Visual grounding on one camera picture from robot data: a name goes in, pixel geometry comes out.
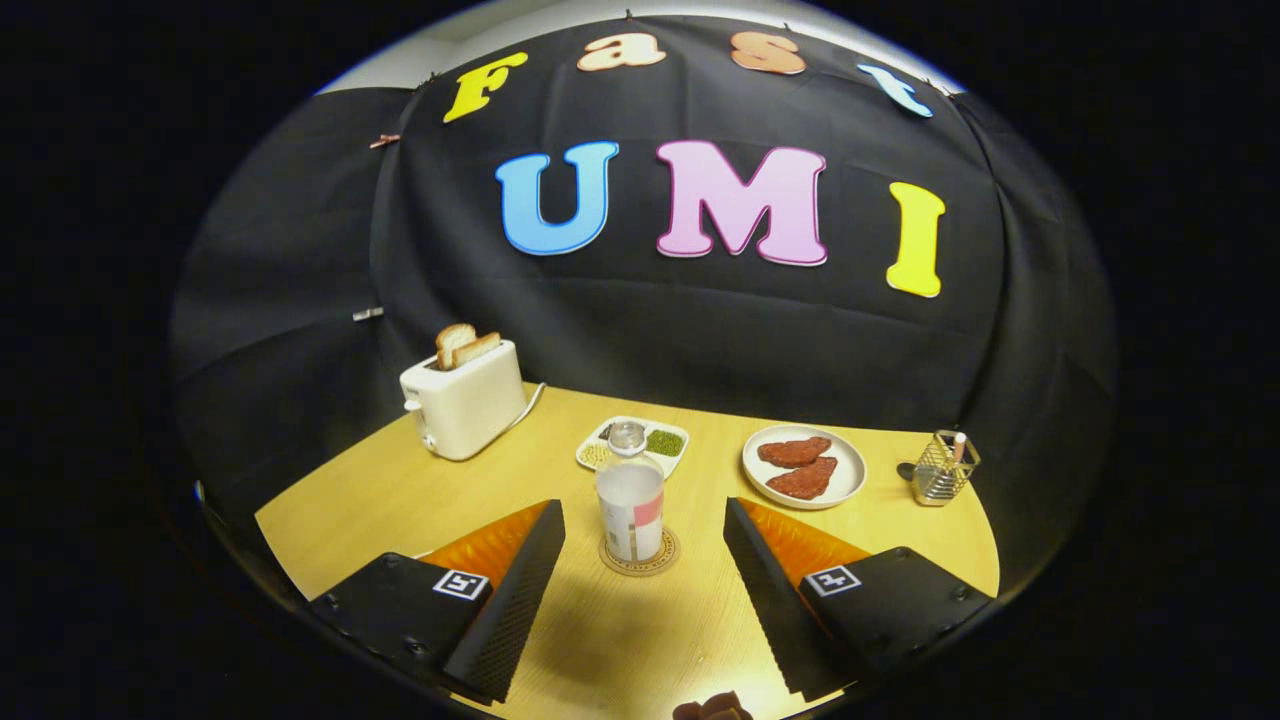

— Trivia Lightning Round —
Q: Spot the white toaster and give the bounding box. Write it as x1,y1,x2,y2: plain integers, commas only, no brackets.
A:
400,339,529,462

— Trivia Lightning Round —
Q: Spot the wooden table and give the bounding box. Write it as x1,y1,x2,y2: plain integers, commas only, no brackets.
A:
255,383,1001,720

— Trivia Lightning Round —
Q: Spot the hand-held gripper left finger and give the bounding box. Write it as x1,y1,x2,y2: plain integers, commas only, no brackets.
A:
310,498,567,704

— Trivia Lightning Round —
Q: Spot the toast slice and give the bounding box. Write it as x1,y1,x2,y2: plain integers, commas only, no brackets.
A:
452,332,503,369
435,323,478,371

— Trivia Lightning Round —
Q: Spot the round wooden coaster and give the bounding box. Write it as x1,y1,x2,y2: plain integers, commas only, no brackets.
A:
598,527,682,578

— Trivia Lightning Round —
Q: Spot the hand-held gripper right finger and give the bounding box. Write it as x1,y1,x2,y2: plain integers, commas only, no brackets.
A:
722,496,996,701

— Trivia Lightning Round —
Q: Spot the white round plate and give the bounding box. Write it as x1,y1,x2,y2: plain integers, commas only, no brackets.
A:
742,425,868,511

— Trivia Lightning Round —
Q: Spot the red meat slice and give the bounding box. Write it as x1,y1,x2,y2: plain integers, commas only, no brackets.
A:
766,456,839,501
757,436,833,469

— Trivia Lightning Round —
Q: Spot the black backdrop cloth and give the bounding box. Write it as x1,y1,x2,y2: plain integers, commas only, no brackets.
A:
170,15,1119,601

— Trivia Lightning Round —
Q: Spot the clear juice bottle pink label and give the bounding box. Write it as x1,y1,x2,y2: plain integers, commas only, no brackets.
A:
595,421,667,564

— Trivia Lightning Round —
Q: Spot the metal wire basket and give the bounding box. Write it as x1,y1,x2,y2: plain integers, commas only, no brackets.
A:
912,430,982,507

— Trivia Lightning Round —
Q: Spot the white divided dish with grains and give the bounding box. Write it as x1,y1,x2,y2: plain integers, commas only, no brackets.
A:
576,416,691,479

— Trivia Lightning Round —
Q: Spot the white toaster cable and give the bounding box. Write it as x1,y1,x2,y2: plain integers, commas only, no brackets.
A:
505,382,547,433

